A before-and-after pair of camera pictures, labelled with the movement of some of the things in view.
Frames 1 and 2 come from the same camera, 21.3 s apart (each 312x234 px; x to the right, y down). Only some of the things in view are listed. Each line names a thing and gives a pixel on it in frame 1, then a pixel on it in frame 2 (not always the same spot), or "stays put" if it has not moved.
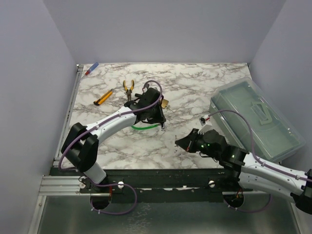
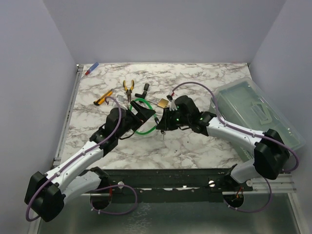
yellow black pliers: (128, 91) stays put
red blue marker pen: (92, 67) stays put
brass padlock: (165, 103) stays put
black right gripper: (187, 143) → (165, 123)
